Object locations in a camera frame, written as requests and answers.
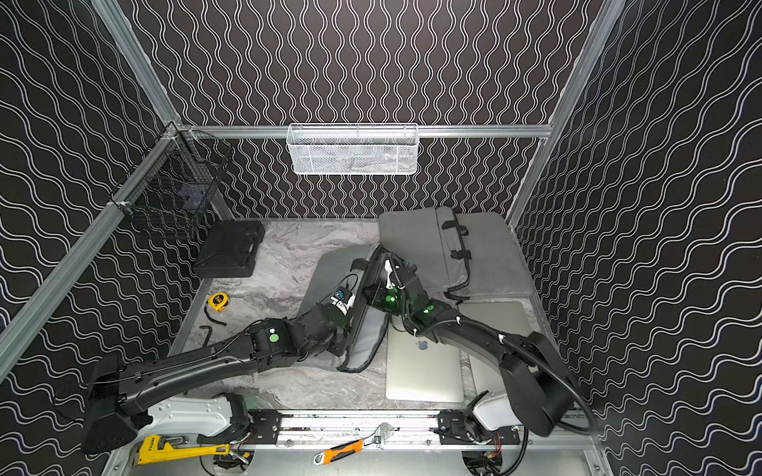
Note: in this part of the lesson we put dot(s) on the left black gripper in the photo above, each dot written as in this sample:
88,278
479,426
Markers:
346,321

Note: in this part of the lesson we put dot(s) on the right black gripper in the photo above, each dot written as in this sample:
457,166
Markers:
377,274

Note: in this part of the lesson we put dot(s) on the grey laptop bag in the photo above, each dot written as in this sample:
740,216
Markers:
360,353
434,240
497,269

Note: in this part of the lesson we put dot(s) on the silver laptop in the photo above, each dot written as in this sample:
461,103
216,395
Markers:
420,370
511,316

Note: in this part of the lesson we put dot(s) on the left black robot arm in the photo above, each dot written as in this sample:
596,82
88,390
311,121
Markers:
120,394

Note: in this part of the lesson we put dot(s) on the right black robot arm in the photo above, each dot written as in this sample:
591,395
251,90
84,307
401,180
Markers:
535,379

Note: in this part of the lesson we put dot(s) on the yellow tape measure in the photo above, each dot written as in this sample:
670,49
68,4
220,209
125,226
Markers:
219,302

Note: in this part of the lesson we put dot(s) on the black hex key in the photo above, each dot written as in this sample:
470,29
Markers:
207,331

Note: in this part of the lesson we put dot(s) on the black plastic tool case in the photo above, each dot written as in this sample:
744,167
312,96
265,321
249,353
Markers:
230,250

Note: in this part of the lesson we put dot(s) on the orange adjustable wrench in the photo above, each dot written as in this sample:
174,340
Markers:
338,452

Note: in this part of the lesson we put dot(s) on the yellow pipe wrench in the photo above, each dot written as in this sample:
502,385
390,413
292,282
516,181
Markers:
156,449

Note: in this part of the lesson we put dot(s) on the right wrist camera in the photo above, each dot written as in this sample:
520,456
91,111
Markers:
389,269

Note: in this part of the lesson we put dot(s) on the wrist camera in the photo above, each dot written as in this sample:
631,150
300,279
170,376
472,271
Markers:
343,299
389,269

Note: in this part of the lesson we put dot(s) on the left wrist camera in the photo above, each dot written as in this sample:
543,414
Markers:
343,299

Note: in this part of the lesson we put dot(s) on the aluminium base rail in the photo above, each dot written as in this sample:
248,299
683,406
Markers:
415,430

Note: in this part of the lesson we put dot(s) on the white wire mesh basket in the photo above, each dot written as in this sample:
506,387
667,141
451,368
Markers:
352,149

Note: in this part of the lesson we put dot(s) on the black wire basket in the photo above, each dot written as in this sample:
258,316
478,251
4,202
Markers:
171,200

